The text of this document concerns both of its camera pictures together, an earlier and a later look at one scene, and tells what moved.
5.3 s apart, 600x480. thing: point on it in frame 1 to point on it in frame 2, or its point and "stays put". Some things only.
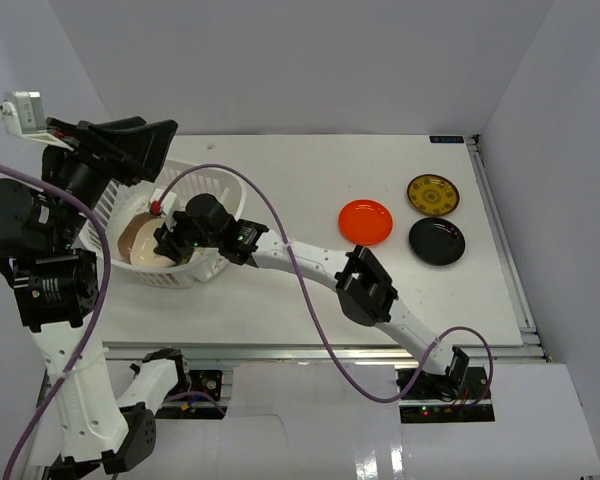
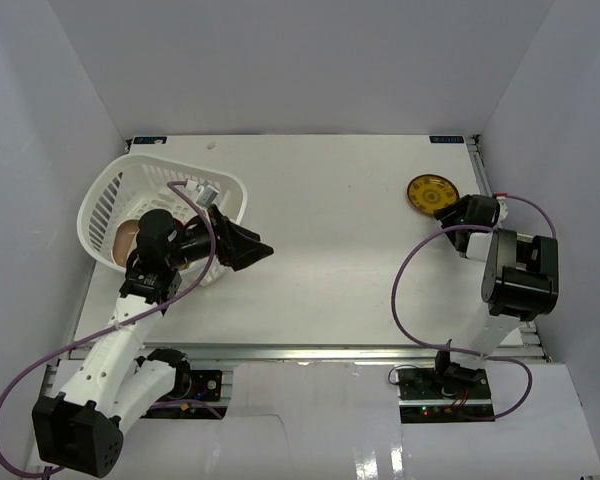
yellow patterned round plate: x=433 y=194 stays put
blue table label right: x=446 y=139 stays put
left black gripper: x=106 y=146 to x=225 y=239
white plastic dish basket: x=172 y=188 stays put
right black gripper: x=169 y=242 to x=460 y=207
